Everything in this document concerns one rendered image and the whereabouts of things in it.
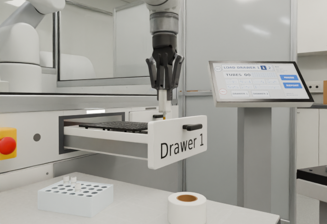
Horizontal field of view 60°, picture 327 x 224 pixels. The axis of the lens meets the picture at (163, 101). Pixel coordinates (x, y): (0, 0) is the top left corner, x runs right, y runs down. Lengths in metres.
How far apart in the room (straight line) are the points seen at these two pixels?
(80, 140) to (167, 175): 0.63
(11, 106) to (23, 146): 0.11
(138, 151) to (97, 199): 0.17
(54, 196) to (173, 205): 0.24
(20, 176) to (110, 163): 0.33
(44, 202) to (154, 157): 0.24
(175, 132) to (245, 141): 0.96
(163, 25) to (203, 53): 1.84
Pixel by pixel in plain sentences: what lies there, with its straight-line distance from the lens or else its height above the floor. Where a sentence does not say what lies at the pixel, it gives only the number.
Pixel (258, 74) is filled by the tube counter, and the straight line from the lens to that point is 1.68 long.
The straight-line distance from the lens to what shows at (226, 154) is 2.59.
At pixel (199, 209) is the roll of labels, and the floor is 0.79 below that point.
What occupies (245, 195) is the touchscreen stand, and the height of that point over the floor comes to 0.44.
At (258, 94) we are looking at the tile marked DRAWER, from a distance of 1.58.
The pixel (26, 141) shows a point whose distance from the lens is 0.83.
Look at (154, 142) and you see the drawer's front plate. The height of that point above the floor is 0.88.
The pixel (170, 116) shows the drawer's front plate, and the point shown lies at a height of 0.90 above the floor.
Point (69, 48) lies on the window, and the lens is 0.94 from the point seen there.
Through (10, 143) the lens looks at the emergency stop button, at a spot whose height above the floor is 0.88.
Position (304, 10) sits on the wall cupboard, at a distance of 4.15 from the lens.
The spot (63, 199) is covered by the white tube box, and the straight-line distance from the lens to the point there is 0.61.
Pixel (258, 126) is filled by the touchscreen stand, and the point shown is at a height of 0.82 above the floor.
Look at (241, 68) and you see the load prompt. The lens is 1.69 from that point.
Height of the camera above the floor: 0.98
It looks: 1 degrees down
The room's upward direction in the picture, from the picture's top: straight up
